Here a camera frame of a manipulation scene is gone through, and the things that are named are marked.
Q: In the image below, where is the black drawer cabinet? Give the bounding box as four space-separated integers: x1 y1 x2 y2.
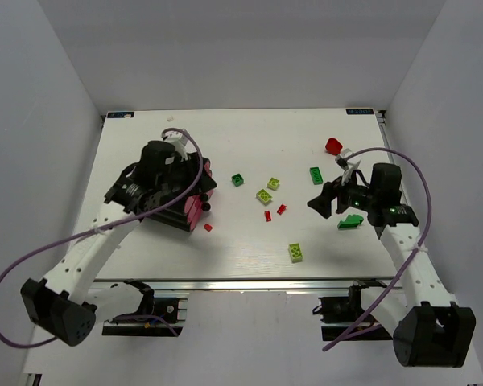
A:
140 154 217 232

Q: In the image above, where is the pink top drawer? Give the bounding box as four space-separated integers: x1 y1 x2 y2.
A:
184 191 212 232

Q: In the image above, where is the large red lego piece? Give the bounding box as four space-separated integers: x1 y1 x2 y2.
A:
325 138 343 156

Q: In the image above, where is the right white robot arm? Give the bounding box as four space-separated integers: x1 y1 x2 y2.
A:
308 163 476 368

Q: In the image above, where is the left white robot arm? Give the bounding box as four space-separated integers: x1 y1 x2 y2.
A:
20 139 217 347

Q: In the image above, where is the green flat lego plate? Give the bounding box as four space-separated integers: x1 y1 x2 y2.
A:
309 166 324 185

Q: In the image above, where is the green stepped lego piece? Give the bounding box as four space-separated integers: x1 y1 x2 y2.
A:
337 214 364 230

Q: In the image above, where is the lime square lego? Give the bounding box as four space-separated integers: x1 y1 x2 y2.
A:
267 178 280 191

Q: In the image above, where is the lime lego near front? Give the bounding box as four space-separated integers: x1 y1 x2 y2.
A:
288 243 303 263

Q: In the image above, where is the lime rectangular lego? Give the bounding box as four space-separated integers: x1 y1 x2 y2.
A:
256 189 273 205

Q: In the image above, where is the dark green square lego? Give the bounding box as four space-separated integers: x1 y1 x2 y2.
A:
231 174 244 187

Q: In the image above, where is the right blue corner label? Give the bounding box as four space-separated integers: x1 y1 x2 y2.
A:
345 108 374 115

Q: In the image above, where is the blue corner label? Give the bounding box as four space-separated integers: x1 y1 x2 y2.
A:
345 108 374 115
106 111 134 119

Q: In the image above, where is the left blue corner label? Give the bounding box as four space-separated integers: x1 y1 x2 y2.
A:
106 111 134 119

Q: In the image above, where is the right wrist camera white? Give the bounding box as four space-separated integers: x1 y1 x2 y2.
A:
335 149 361 185

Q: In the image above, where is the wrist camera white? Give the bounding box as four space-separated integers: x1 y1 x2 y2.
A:
335 149 361 185
161 129 188 161

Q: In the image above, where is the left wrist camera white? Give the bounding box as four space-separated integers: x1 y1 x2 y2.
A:
161 129 188 161

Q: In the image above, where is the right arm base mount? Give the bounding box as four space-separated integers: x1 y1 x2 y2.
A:
312 280 392 342

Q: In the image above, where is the aluminium table front rail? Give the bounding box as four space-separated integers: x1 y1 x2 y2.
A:
89 277 406 293

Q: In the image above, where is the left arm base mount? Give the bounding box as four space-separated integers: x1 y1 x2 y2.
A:
101 280 188 338

